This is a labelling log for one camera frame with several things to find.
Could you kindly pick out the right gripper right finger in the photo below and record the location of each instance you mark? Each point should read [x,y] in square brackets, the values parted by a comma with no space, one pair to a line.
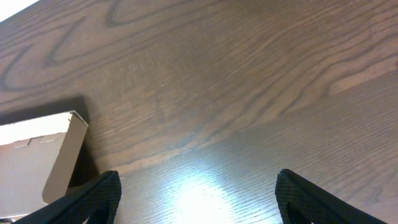
[300,201]

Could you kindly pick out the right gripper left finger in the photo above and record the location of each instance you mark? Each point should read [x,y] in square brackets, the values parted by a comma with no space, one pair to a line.
[95,202]

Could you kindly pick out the cardboard box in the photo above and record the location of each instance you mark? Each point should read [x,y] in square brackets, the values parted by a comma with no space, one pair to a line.
[38,157]

